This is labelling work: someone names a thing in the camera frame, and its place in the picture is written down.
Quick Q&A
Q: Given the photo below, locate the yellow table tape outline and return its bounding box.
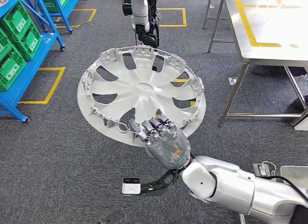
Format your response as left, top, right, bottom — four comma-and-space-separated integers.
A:
232, 0, 302, 48

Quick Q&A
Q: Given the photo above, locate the blue steel shelf rack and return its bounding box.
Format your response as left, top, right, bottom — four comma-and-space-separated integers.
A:
0, 0, 66, 123
31, 0, 84, 34

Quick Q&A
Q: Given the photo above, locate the green plastic crate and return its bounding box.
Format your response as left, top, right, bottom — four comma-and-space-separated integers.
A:
14, 23, 43, 62
0, 0, 33, 41
0, 26, 13, 62
0, 48, 27, 92
39, 0, 69, 13

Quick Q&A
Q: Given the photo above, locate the grey floor power socket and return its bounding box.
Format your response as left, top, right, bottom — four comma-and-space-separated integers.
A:
252, 162, 271, 178

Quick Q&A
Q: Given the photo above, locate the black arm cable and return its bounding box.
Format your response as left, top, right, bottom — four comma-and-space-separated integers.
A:
263, 175, 308, 202

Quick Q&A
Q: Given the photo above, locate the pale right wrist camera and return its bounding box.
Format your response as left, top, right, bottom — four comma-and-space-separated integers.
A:
122, 178, 142, 196

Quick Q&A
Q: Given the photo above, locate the white side panel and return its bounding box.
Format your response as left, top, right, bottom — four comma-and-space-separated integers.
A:
290, 109, 308, 131

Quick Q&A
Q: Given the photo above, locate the white and black humanoid robot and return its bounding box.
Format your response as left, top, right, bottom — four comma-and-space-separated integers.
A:
122, 0, 162, 50

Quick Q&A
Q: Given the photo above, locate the silver plastic wheel hubcap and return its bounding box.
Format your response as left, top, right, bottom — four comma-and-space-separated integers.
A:
77, 45, 207, 148

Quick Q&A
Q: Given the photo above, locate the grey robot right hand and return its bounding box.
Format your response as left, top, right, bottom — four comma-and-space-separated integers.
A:
128, 113, 192, 170

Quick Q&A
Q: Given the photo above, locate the black camera bracket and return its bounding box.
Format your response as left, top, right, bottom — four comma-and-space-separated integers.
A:
140, 168, 183, 198

